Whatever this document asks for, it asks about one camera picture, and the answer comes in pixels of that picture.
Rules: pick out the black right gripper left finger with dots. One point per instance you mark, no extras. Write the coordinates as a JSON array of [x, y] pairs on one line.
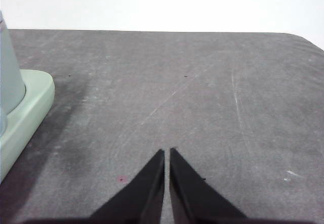
[[141, 196]]

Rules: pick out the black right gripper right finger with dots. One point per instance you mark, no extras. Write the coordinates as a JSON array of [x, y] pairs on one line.
[[195, 198]]

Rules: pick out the mint green cooker base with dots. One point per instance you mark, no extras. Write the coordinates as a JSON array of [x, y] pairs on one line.
[[27, 117]]

